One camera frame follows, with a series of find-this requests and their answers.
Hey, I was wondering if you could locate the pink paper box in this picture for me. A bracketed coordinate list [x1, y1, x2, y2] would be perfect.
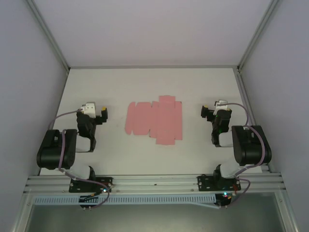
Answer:
[125, 95, 183, 145]

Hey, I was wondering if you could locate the grey metal panel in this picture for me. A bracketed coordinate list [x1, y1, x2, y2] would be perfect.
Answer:
[26, 204, 288, 232]

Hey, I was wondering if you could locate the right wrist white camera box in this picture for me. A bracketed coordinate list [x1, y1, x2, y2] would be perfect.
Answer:
[214, 99, 229, 114]

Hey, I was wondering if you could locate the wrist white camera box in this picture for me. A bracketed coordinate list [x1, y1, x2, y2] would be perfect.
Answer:
[214, 99, 229, 114]
[79, 101, 97, 118]

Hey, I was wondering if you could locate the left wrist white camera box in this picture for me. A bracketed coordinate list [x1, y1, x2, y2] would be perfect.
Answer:
[79, 101, 97, 118]

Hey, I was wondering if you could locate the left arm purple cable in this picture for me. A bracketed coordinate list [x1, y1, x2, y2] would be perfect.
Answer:
[49, 108, 111, 210]

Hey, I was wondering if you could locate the aluminium side rail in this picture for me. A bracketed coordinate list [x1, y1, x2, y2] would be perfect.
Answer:
[236, 70, 272, 173]

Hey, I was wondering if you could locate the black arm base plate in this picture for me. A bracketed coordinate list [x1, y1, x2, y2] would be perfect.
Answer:
[197, 174, 242, 192]
[69, 177, 114, 193]

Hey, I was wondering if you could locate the aluminium frame crossbar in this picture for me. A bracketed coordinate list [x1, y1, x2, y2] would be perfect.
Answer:
[69, 64, 239, 70]

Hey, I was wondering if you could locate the aluminium mounting rail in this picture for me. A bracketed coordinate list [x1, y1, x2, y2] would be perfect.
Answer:
[24, 171, 287, 194]

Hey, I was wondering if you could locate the white slotted cable duct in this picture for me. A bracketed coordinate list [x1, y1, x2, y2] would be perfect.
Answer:
[32, 194, 217, 206]

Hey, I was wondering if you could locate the aluminium frame post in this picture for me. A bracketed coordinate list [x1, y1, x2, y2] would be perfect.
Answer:
[26, 0, 71, 73]
[237, 0, 281, 71]

